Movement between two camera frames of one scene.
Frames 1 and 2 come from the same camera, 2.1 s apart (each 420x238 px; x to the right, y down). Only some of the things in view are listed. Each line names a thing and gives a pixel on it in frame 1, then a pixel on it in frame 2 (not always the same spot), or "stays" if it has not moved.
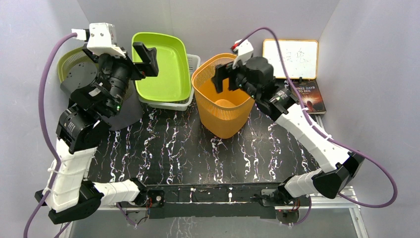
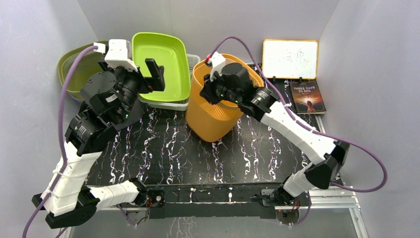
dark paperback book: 310,95 stays
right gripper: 223,72 to 207,91
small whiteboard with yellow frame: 301,57 stays
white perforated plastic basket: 194,62 stays
